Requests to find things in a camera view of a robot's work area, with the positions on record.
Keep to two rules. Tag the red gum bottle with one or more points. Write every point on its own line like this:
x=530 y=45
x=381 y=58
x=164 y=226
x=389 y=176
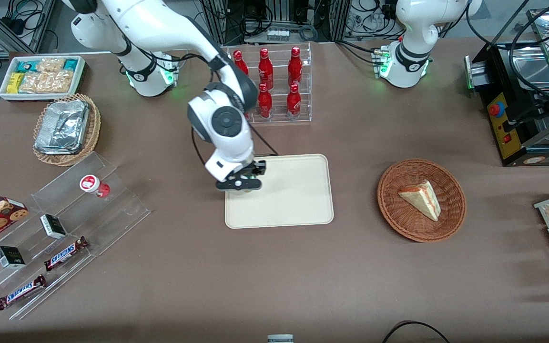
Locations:
x=91 y=184

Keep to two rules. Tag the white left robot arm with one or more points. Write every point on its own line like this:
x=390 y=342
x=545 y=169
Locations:
x=410 y=52

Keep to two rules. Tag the teal snack pack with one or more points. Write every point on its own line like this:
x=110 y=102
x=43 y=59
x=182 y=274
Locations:
x=27 y=66
x=71 y=65

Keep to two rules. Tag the aluminium foil container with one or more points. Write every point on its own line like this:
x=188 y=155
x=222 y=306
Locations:
x=65 y=124

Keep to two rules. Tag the small black box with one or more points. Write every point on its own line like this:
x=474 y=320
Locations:
x=10 y=257
x=54 y=226

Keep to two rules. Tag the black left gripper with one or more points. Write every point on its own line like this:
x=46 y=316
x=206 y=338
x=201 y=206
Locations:
x=518 y=110

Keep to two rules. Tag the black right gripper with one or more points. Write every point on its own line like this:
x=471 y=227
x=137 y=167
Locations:
x=257 y=167

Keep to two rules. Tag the black heating machine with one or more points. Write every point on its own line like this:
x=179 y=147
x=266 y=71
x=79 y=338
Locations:
x=503 y=71

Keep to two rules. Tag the small clear nut bag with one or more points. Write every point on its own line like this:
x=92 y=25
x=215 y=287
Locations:
x=51 y=65

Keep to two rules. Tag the clear acrylic bottle rack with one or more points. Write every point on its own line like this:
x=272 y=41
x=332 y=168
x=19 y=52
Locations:
x=281 y=102

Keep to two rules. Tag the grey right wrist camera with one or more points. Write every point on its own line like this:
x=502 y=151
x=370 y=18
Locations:
x=238 y=184

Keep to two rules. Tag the light wicker basket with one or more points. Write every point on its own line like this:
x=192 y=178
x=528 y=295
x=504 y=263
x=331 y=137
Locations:
x=94 y=126

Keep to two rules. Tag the brown wicker basket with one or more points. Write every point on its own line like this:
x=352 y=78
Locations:
x=398 y=214

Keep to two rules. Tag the large clear nut bag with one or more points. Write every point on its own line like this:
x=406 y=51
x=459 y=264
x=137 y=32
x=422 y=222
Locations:
x=48 y=82

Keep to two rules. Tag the aluminium frame rack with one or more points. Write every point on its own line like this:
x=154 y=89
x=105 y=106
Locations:
x=217 y=21

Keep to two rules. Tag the clear acrylic stepped stand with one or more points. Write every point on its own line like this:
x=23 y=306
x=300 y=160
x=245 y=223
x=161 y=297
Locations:
x=112 y=209

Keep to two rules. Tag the white power strip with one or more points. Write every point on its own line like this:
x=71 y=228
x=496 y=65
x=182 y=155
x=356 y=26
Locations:
x=278 y=35

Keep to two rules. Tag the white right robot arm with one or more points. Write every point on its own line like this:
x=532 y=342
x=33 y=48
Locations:
x=224 y=124

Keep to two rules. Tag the triangular sandwich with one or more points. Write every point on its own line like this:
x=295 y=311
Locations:
x=424 y=200

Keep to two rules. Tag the yellow snack pack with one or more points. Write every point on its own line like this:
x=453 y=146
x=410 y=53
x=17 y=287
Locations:
x=15 y=83

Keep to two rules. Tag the white snack bin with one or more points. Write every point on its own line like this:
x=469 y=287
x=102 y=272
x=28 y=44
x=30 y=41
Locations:
x=80 y=78

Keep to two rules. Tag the Snickers bar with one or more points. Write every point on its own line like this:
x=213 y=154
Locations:
x=21 y=292
x=65 y=254

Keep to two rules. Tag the red cola bottle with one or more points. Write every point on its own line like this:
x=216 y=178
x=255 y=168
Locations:
x=265 y=104
x=241 y=64
x=265 y=70
x=295 y=69
x=294 y=103

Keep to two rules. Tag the beige plastic tray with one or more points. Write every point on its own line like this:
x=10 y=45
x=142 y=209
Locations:
x=293 y=200

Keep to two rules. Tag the grey device edge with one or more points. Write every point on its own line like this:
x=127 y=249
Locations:
x=280 y=338

